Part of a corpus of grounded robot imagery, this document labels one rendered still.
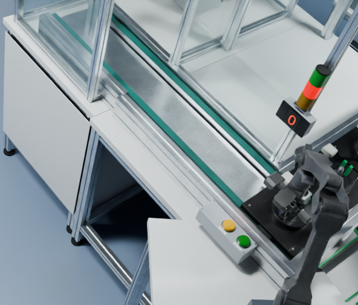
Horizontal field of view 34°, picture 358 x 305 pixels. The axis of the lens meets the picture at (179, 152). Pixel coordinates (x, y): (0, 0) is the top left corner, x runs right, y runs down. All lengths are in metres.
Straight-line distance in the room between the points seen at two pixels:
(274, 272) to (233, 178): 0.38
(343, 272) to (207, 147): 0.65
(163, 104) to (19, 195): 1.07
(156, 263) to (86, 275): 0.96
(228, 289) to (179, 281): 0.16
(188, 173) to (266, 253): 0.37
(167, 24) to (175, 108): 0.58
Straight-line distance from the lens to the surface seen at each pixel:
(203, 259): 1.93
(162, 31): 2.66
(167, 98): 2.27
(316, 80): 1.84
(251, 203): 1.98
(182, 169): 2.01
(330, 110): 2.63
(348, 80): 2.84
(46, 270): 2.80
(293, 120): 1.95
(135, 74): 2.33
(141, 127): 2.10
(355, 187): 2.22
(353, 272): 1.90
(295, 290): 1.56
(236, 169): 2.12
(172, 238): 1.95
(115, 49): 2.42
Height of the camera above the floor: 2.46
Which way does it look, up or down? 48 degrees down
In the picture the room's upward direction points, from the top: 21 degrees clockwise
